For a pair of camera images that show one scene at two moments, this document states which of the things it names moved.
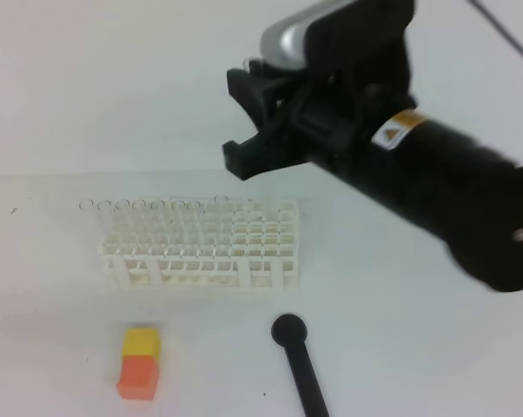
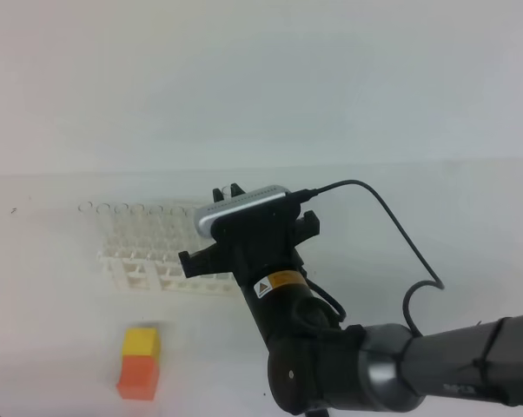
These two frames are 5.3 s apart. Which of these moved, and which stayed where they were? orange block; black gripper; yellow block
Moved: black gripper
Stayed: yellow block; orange block
